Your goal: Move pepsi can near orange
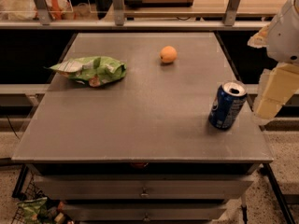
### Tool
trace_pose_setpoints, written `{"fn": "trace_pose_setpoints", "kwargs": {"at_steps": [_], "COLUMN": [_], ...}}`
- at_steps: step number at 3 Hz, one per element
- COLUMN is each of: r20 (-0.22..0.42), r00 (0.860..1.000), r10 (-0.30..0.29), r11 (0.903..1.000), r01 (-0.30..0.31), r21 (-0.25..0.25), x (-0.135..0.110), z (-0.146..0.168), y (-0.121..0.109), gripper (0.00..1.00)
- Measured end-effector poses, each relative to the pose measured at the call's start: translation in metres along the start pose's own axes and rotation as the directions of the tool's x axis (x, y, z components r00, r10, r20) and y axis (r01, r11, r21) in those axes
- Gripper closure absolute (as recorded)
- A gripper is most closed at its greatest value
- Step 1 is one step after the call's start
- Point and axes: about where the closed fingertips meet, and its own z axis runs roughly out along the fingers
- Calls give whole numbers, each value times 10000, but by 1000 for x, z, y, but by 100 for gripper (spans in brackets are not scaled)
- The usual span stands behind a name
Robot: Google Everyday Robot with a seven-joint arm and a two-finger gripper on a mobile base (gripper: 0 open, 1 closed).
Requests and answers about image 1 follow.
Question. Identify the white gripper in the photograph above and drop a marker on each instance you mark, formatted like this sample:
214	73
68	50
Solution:
284	37

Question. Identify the blue pepsi can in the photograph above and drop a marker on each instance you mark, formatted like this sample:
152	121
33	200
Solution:
228	102

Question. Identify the orange fruit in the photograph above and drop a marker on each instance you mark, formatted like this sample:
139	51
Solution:
168	54

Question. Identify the green chip bag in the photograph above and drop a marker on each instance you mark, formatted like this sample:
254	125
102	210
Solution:
94	71

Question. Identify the orange white snack bag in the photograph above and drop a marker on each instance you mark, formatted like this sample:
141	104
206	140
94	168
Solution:
57	8

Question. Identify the grey lower drawer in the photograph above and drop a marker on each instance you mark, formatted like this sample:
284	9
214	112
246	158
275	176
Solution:
144	211

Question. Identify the grey drawer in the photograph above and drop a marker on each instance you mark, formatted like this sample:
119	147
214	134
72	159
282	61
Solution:
144	211
99	188

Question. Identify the grey upper drawer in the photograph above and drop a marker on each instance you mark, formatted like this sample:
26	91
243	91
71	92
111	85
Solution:
99	188

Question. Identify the clear plastic container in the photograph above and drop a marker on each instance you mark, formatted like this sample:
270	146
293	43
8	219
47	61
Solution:
30	10

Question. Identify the green bag in basket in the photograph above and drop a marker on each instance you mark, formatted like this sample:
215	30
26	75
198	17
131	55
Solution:
35	211

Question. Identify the black wire basket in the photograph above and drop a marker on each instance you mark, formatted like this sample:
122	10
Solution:
27	190

